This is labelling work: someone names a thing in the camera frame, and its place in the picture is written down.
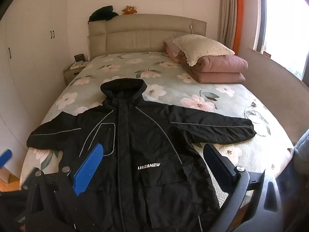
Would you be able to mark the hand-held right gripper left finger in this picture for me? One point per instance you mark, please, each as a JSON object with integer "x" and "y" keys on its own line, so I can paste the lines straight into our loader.
{"x": 88, "y": 170}

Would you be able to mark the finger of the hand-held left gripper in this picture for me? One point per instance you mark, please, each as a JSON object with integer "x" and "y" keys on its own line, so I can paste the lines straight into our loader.
{"x": 5, "y": 157}

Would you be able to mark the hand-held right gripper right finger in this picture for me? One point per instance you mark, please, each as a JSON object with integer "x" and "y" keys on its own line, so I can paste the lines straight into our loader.
{"x": 221, "y": 166}

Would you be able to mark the black hooded jacket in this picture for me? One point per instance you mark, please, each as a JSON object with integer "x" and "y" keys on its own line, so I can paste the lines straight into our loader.
{"x": 144, "y": 149}

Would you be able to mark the grey blue cloth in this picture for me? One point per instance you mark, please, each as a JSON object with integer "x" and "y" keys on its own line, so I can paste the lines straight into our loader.
{"x": 303, "y": 147}

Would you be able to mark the beige nightstand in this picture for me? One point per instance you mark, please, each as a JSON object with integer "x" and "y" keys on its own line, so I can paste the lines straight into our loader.
{"x": 72, "y": 75}

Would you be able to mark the folded pink quilt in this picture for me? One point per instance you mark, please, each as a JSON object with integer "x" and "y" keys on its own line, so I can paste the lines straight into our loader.
{"x": 222, "y": 69}

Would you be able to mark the grey padded window bench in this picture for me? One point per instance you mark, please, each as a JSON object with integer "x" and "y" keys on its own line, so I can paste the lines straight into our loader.
{"x": 270, "y": 77}

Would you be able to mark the papers on nightstand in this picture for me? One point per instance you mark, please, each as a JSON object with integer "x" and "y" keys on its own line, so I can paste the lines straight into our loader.
{"x": 78, "y": 65}

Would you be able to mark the white wardrobe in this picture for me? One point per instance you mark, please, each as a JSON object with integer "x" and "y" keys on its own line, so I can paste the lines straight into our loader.
{"x": 36, "y": 53}

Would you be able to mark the small dark clock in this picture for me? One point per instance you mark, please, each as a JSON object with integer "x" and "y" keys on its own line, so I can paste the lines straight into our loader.
{"x": 79, "y": 58}

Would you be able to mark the cream dotted pillow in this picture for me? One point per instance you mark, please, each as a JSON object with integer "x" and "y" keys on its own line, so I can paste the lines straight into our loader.
{"x": 205, "y": 47}

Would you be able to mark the beige padded headboard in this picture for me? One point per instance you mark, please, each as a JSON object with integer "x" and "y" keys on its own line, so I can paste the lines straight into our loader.
{"x": 144, "y": 35}

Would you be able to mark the orange curtain strip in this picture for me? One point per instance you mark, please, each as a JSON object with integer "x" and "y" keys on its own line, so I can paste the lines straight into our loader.
{"x": 238, "y": 17}

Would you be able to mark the window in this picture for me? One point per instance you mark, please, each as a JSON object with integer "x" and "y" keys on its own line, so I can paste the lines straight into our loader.
{"x": 282, "y": 29}

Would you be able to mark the beige curtain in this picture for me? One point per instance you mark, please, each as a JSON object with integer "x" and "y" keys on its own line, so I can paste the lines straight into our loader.
{"x": 227, "y": 14}

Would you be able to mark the dark clothing bundle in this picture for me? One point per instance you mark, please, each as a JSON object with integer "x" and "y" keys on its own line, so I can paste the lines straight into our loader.
{"x": 102, "y": 14}

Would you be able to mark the brown plush toy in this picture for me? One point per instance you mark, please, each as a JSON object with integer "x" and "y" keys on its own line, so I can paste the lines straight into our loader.
{"x": 129, "y": 10}

